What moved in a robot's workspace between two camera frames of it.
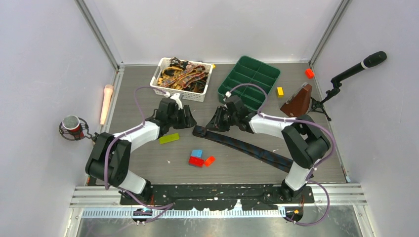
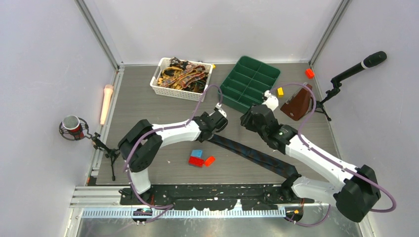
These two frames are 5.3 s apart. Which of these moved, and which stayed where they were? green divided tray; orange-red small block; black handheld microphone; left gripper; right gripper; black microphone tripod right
Moved: left gripper; right gripper
Stayed: orange-red small block; black handheld microphone; black microphone tripod right; green divided tray
